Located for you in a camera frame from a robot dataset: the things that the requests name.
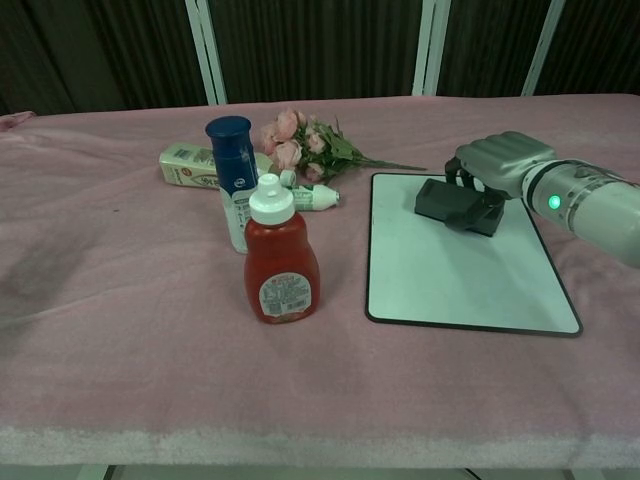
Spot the pink artificial rose bouquet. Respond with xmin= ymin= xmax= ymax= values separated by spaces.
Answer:
xmin=258 ymin=108 xmax=429 ymax=183

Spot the pink fleece table cloth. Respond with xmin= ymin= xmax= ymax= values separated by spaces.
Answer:
xmin=0 ymin=93 xmax=640 ymax=468

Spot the black framed whiteboard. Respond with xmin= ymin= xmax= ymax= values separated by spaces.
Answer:
xmin=365 ymin=172 xmax=585 ymax=337

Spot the black whiteboard eraser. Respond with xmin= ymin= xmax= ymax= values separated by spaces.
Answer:
xmin=414 ymin=178 xmax=506 ymax=238

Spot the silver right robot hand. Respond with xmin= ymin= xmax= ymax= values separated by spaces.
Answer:
xmin=444 ymin=131 xmax=557 ymax=235

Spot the red ketchup squeeze bottle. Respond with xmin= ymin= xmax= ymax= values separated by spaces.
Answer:
xmin=243 ymin=173 xmax=321 ymax=325

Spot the white folding screen frame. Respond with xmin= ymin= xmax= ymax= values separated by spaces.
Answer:
xmin=521 ymin=0 xmax=567 ymax=97
xmin=184 ymin=0 xmax=229 ymax=106
xmin=411 ymin=0 xmax=451 ymax=97

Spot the blue capped white bottle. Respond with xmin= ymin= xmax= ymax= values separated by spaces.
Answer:
xmin=204 ymin=115 xmax=259 ymax=253

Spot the cream drink carton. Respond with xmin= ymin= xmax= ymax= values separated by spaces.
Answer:
xmin=158 ymin=142 xmax=276 ymax=192

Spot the white green tube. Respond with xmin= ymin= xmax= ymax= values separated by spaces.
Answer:
xmin=278 ymin=169 xmax=344 ymax=213

